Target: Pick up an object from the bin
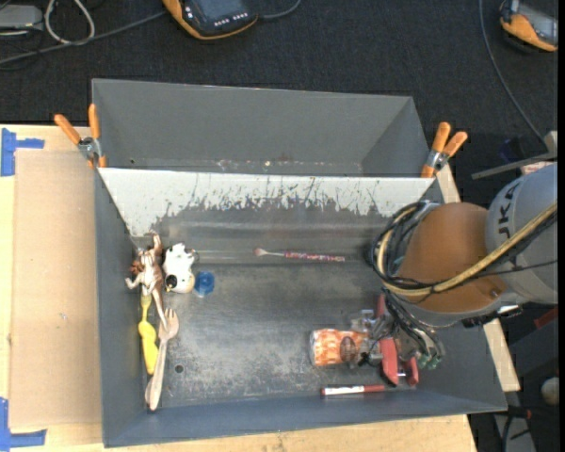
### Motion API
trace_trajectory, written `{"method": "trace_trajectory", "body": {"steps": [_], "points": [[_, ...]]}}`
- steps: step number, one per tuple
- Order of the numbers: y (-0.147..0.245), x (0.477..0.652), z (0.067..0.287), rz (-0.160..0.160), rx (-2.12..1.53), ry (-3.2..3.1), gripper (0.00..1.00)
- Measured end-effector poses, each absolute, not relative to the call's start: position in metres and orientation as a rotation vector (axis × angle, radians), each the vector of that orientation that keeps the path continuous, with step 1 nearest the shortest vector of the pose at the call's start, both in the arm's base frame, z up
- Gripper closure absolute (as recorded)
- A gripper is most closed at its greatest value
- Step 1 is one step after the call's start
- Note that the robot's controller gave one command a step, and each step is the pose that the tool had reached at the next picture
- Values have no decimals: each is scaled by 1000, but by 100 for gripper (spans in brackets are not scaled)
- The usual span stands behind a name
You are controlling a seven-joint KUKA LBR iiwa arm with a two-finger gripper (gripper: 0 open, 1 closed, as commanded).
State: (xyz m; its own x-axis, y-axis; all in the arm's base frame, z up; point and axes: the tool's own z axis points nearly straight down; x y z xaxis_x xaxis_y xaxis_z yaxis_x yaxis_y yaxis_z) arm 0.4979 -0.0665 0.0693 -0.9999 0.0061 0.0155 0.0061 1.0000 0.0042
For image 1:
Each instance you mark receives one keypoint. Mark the white and black toy cow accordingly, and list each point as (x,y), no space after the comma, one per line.
(179,266)

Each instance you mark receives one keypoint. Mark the orange patterned can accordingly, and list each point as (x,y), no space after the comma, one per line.
(332,347)

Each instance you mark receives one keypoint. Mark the grey metal bin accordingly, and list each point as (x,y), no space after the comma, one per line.
(263,318)

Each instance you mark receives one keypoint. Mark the red and white marker pen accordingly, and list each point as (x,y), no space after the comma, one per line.
(353,390)

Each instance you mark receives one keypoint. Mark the brown cardboard board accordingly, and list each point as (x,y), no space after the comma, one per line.
(52,276)

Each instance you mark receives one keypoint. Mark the pale wooden fork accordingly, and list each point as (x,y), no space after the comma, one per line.
(160,360)

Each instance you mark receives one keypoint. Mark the blue bottle cap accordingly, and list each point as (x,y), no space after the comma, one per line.
(204,284)

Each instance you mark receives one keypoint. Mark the brown toy animal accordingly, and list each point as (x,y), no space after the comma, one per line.
(150,271)

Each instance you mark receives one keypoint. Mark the yellow toothbrush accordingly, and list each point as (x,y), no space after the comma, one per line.
(148,337)

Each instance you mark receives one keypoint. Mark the red clamp tool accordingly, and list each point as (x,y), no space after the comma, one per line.
(389,360)

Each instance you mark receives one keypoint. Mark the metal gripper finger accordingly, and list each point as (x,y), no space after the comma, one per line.
(360,320)
(368,359)

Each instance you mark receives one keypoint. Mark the red patterned toothbrush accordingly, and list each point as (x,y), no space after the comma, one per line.
(306,254)

